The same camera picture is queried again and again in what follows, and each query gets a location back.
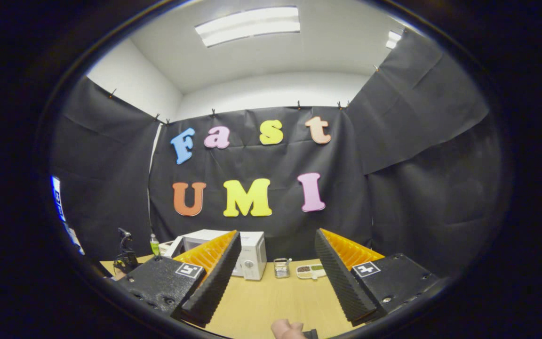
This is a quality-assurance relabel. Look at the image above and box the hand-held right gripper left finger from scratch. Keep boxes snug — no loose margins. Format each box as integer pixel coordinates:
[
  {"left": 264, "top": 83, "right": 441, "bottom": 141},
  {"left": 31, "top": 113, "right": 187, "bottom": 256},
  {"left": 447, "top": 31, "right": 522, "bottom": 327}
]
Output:
[{"left": 115, "top": 230, "right": 243, "bottom": 329}]

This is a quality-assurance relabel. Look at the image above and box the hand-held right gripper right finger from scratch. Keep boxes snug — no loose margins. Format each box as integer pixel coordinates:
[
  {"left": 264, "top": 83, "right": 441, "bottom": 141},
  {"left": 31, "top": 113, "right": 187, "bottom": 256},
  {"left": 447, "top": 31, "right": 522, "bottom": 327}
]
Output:
[{"left": 314, "top": 228, "right": 442, "bottom": 326}]

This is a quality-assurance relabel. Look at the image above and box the white microwave oven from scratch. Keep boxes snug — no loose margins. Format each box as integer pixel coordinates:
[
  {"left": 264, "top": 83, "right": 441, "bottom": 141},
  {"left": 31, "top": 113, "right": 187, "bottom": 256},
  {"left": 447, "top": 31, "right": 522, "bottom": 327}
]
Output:
[{"left": 172, "top": 229, "right": 268, "bottom": 282}]

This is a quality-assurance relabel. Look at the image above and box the white divided bean dish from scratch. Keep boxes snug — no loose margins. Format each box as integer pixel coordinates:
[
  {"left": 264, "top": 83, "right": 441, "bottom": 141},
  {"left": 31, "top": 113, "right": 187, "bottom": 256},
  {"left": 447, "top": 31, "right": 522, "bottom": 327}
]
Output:
[{"left": 296, "top": 264, "right": 327, "bottom": 280}]

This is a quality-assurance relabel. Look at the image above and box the row of small black clips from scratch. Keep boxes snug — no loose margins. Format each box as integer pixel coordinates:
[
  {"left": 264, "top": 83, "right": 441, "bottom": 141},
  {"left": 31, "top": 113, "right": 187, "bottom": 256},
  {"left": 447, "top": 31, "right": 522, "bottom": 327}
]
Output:
[{"left": 109, "top": 66, "right": 380, "bottom": 125}]

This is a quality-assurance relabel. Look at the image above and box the large ceiling light panel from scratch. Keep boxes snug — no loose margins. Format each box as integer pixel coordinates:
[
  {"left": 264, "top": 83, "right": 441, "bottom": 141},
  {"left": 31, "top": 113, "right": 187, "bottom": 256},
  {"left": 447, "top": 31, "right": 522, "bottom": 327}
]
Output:
[{"left": 195, "top": 6, "right": 301, "bottom": 48}]

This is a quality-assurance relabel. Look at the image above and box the metal wire basket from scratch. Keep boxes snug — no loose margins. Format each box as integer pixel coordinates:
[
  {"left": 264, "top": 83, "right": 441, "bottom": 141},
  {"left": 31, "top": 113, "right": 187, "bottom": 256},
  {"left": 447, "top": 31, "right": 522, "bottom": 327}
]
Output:
[{"left": 273, "top": 258, "right": 291, "bottom": 279}]

